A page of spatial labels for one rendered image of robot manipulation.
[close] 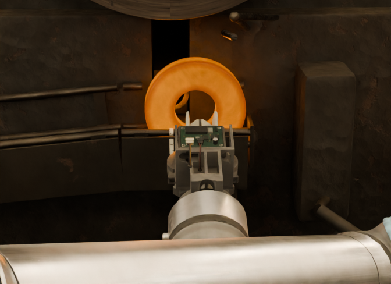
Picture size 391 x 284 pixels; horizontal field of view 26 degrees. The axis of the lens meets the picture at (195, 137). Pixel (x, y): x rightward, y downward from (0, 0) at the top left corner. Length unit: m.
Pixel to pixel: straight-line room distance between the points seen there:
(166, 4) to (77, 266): 0.73
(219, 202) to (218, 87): 0.37
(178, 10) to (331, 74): 0.24
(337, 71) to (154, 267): 0.75
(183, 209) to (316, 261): 0.25
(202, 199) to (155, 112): 0.37
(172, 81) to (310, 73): 0.21
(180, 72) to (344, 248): 0.57
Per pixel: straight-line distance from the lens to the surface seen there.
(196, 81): 1.27
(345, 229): 1.27
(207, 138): 1.02
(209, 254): 0.63
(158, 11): 1.23
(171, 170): 1.07
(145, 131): 1.27
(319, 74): 1.26
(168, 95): 1.27
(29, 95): 1.36
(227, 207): 0.93
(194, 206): 0.93
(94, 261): 0.56
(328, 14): 1.35
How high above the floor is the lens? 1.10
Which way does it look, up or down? 18 degrees down
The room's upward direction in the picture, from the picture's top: straight up
